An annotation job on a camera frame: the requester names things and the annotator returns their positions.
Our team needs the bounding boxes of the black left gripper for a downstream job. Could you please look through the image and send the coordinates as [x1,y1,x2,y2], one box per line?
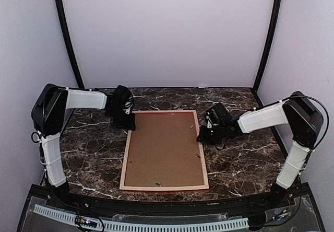
[107,107,136,130]

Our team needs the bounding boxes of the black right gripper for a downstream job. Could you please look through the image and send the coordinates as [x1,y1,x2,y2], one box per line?
[197,123,225,145]

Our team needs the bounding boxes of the brown cardboard backing board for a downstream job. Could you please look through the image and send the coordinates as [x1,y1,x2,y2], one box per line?
[124,112,206,187]

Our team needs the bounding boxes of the red wooden picture frame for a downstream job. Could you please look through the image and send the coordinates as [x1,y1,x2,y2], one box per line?
[119,109,210,191]

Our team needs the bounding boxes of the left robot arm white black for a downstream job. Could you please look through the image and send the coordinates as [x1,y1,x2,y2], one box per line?
[31,84,136,188]

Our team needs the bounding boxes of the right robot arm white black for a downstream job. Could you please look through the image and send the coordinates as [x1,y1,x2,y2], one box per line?
[197,91,329,208]

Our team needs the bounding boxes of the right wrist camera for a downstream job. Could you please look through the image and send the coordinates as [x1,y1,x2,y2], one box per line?
[207,120,213,129]

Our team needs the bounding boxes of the white slotted cable duct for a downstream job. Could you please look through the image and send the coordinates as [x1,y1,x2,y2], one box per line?
[33,204,249,231]

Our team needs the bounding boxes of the black front rail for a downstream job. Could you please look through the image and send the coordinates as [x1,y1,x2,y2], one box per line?
[28,184,308,218]

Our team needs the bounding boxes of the left black corner post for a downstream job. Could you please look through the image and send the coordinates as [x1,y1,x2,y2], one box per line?
[55,0,85,89]

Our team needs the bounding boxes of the black corner post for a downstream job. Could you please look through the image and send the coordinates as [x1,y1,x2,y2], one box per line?
[55,0,85,89]
[253,0,281,92]

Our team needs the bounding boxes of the right black corner post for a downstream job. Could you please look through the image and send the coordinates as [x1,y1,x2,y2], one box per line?
[253,0,281,92]

